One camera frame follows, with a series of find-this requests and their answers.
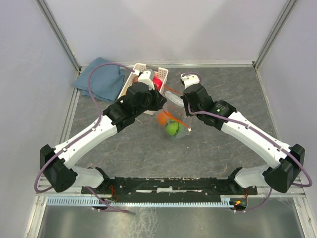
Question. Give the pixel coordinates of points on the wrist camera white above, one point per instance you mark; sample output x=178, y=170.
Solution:
x=146, y=77
x=190, y=78

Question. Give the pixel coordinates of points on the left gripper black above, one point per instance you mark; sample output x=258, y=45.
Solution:
x=160, y=100

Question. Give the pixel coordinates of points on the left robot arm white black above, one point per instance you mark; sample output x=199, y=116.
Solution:
x=58, y=164

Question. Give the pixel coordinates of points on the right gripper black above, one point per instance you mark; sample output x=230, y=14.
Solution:
x=185, y=101

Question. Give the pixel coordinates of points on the orange fruit toy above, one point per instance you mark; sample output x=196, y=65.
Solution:
x=163, y=119

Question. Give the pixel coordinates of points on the light blue cable duct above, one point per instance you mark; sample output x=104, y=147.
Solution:
x=93, y=201

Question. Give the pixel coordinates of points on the red pomegranate toy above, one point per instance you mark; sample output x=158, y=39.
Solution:
x=157, y=82

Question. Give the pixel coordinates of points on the aluminium frame rail front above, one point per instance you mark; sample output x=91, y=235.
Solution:
x=292, y=187

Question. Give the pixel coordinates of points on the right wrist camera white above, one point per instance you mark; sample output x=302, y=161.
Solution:
x=190, y=78

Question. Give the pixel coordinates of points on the white plastic basket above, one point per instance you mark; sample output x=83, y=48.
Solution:
x=161, y=74

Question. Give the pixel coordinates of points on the green watermelon toy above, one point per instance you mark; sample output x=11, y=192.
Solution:
x=173, y=127

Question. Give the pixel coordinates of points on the clear zip top bag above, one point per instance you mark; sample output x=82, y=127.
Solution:
x=174, y=108

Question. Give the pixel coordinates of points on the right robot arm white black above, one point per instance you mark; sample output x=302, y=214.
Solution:
x=283, y=162

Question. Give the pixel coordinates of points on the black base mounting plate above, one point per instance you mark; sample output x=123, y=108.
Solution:
x=171, y=190

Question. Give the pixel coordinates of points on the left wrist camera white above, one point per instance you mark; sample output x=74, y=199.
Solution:
x=146, y=77

